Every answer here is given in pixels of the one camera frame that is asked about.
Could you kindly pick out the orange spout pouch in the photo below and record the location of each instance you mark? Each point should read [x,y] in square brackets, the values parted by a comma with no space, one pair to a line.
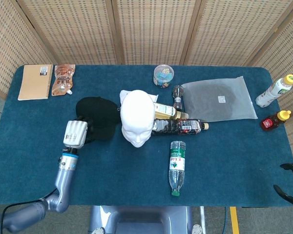
[62,80]

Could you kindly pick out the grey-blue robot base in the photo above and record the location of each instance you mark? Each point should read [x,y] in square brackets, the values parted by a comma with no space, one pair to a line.
[141,219]

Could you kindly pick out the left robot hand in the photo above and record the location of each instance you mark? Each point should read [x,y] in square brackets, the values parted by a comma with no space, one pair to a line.
[74,134]

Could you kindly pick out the dark coffee bottle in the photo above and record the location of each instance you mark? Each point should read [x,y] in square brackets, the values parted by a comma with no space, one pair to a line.
[175,126]

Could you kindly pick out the woven bamboo folding screen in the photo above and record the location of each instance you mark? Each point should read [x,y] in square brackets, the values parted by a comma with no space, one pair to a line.
[149,29]

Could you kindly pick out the blue tablecloth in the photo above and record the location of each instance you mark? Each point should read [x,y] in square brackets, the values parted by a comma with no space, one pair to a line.
[112,170]

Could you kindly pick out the brown spiral notebook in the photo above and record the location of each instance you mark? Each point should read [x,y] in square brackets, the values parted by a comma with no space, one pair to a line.
[34,83]

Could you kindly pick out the white foam mannequin head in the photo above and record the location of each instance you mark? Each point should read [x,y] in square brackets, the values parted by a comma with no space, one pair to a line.
[136,114]

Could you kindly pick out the yellow tea bottle green label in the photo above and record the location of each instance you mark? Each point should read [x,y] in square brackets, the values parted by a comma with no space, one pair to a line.
[166,111]

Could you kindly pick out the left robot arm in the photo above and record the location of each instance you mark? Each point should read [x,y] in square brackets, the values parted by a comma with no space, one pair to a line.
[63,175]

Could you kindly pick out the white drink bottle yellow cap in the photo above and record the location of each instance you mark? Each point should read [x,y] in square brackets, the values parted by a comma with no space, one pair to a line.
[273,92]

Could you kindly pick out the honey bottle red label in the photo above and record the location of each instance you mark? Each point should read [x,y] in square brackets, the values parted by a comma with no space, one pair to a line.
[271,123]

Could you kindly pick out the clear tub of colourful clips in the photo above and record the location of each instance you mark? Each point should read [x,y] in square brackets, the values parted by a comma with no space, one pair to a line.
[163,76]

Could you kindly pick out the translucent bag with dark cloth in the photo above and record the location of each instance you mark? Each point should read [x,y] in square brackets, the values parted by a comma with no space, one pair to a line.
[217,100]

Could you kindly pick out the black baseball cap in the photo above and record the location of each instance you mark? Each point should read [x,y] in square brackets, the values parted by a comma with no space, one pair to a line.
[100,109]

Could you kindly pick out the clear water bottle green cap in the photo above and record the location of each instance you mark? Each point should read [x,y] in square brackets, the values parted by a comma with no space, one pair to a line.
[177,161]

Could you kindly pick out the metal table leg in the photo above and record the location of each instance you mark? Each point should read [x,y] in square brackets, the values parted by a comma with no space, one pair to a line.
[202,219]

